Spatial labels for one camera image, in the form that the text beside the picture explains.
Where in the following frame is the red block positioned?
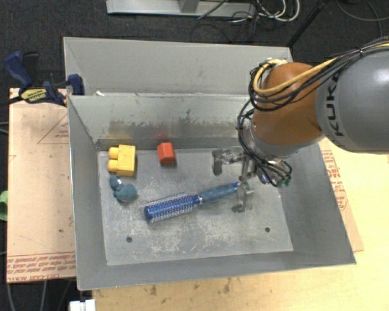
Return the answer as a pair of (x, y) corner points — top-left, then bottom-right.
(156, 141), (177, 167)

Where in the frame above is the blue-green toy animal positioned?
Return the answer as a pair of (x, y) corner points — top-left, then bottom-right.
(108, 174), (139, 203)

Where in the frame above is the grey metal bin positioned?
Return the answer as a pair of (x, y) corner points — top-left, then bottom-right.
(62, 36), (357, 292)

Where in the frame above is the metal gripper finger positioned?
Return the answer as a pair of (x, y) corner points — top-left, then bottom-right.
(231, 181), (255, 214)
(211, 147), (246, 177)

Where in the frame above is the blue round hairbrush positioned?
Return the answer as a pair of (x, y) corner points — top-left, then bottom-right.
(143, 181), (241, 224)

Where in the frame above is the brown cardboard board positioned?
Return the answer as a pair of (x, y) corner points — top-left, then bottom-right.
(6, 87), (366, 284)

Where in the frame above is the yellow toy brick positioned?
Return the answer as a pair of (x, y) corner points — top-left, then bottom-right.
(107, 144), (138, 178)

